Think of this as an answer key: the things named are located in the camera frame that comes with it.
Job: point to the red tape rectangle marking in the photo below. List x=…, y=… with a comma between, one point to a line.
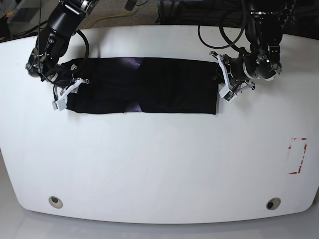
x=296, y=155

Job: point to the white wrist camera mount image-right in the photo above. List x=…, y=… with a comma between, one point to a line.
x=234, y=81

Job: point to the right table cable grommet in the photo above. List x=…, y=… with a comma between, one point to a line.
x=273, y=204

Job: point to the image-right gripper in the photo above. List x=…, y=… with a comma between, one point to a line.
x=263, y=64

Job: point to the table cable grommet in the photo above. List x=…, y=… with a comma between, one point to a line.
x=273, y=204
x=55, y=202

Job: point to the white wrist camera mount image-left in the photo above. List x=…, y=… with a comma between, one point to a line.
x=68, y=92

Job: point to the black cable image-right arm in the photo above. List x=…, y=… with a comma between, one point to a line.
x=224, y=35

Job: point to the left table cable grommet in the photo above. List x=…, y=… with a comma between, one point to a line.
x=55, y=202

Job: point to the black printed T-shirt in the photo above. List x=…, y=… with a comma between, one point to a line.
x=149, y=85

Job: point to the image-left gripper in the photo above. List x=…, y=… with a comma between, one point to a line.
x=46, y=67

